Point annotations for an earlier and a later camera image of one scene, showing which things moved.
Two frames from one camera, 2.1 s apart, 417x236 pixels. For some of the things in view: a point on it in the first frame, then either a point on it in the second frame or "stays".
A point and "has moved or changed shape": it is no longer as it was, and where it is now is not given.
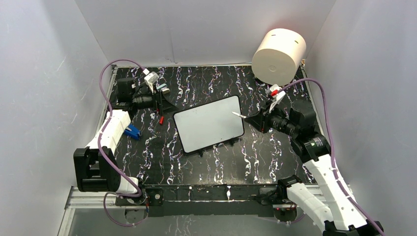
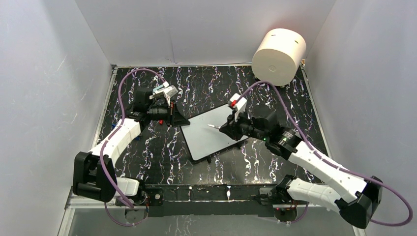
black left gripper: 165,106 → 177,119
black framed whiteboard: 209,124 has moved or changed shape
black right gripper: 259,121 → 231,129
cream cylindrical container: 277,58 stays
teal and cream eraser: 163,88 stays
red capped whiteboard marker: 238,114 has moved or changed shape
